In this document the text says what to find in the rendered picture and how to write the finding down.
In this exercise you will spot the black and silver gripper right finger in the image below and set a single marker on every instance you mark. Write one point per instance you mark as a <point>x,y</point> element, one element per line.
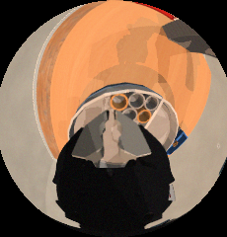
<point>137,143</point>

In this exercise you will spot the grey metal sleeve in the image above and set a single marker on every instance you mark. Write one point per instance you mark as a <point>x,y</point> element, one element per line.
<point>138,103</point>
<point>133,115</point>
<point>153,104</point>

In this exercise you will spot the grey round turntable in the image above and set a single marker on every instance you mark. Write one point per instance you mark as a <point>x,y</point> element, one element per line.
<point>164,126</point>

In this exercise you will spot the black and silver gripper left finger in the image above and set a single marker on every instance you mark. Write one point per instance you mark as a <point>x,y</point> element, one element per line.
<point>86,144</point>

